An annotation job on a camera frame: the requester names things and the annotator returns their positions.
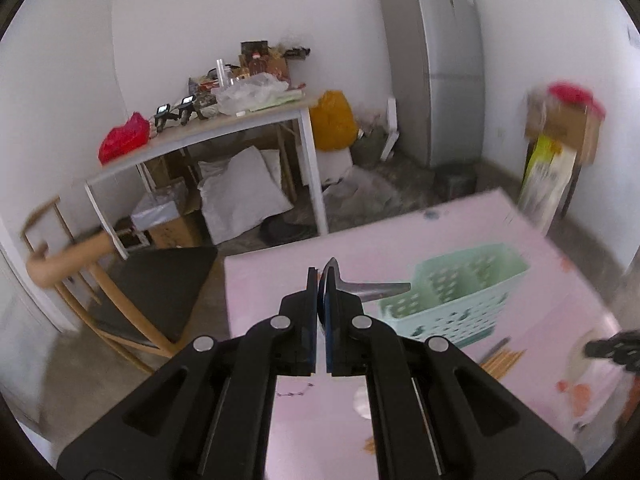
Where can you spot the clutter of bottles and boxes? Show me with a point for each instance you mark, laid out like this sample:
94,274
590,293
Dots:
260,62

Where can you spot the yellow plastic bag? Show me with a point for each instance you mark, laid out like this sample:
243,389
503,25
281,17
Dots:
332,120

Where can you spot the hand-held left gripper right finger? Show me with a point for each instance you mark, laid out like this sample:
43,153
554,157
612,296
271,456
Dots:
330,345

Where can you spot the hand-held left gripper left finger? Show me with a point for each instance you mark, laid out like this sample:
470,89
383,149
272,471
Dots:
313,342

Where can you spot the bunch of wooden chopsticks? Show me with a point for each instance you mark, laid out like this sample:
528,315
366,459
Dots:
502,360

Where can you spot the brown cardboard box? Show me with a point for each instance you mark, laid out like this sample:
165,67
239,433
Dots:
175,232

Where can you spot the white board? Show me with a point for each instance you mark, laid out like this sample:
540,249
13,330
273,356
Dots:
392,130

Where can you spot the mint green utensil holder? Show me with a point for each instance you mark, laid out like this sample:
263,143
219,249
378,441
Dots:
450,310

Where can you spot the clear plastic cup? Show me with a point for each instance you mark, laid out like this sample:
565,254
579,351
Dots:
222,72

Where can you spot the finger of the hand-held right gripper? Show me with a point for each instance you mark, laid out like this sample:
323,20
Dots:
607,349

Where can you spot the large cardboard box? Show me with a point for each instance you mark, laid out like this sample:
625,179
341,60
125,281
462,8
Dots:
565,125

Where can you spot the white framed desk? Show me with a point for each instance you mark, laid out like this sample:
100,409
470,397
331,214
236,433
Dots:
210,130

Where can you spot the white sack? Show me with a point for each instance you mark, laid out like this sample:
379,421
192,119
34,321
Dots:
240,195

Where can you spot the silver refrigerator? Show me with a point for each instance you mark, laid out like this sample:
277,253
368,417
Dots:
440,60

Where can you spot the metal spoon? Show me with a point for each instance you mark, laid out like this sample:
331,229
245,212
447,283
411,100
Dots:
380,290

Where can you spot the silver wrapped package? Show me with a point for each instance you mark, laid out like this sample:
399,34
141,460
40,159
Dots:
160,207

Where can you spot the black handheld device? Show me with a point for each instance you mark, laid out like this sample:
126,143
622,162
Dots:
186,109
162,117

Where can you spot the clear plastic bag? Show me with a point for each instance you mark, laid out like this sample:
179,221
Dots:
245,92

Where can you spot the crumpled red bag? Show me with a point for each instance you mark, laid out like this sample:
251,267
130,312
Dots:
570,94

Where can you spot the yellow green rice bag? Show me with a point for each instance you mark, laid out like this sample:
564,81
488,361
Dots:
542,175

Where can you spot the wooden chair with dark seat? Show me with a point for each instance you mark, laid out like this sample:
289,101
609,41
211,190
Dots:
150,280

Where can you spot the red plastic bag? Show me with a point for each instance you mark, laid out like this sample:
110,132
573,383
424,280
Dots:
122,140

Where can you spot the white bucket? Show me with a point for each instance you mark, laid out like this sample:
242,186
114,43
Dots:
335,165

